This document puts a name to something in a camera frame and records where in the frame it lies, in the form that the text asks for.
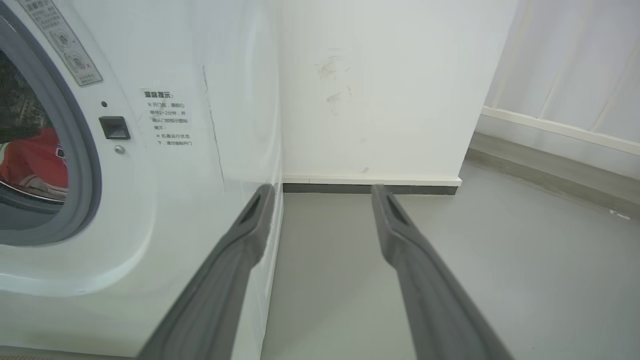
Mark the clear printed notice sticker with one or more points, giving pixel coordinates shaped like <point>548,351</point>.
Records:
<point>169,117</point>

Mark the dark patterned garment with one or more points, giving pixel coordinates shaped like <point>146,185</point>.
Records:
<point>20,105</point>

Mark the grey warning label sticker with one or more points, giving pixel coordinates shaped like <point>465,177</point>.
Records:
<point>62,40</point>

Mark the red garment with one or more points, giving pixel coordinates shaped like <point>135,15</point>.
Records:
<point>37,160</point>

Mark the grey rubber door seal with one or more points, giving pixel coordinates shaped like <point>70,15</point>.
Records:
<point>75,165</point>

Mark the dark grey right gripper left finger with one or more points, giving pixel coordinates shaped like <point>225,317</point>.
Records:
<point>220,280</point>

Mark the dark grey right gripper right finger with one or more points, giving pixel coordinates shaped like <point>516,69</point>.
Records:
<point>430,285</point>

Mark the white grey skirting board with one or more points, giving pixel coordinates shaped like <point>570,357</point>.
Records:
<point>370,184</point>

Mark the black door latch socket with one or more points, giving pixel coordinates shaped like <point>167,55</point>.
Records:
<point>114,127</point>

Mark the white front-load washing machine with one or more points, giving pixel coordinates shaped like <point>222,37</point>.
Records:
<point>165,175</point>

